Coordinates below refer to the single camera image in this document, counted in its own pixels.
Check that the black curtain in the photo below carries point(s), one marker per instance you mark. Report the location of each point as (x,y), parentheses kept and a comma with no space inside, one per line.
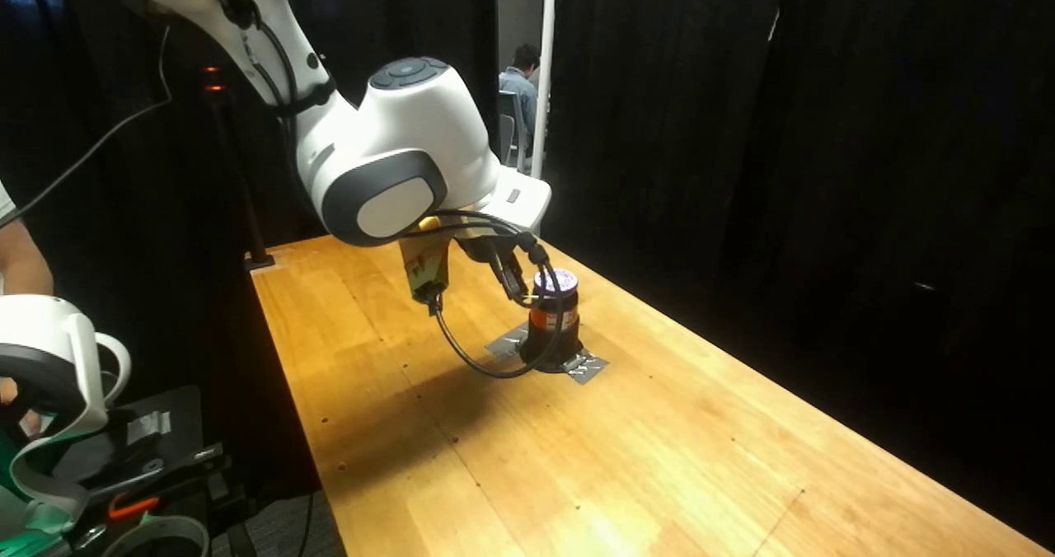
(824,211)
(124,46)

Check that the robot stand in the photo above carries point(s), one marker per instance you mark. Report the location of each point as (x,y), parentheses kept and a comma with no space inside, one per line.
(165,458)

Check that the person's forearm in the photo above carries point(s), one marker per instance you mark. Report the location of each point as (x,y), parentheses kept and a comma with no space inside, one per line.
(21,260)

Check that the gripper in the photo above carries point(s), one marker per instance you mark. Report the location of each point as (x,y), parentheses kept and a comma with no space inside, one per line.
(478,248)

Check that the silver tape strip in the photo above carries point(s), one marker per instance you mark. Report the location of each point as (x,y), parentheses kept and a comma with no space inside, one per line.
(507,343)
(587,366)

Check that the camera on mount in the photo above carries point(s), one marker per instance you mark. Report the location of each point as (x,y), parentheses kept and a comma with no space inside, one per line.
(246,186)

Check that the white pole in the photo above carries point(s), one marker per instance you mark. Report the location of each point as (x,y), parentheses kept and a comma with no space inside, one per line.
(542,71)

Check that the grey chair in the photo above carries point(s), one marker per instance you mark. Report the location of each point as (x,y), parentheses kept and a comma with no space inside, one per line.
(511,133)

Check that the hand controller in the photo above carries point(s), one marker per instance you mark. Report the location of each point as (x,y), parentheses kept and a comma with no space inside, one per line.
(58,351)

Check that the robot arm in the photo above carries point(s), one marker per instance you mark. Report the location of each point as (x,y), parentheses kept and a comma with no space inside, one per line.
(412,128)

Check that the person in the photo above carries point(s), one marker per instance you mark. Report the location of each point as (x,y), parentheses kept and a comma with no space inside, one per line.
(518,87)

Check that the dark jar with purple lid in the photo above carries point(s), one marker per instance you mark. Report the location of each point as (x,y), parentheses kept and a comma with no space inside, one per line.
(554,326)

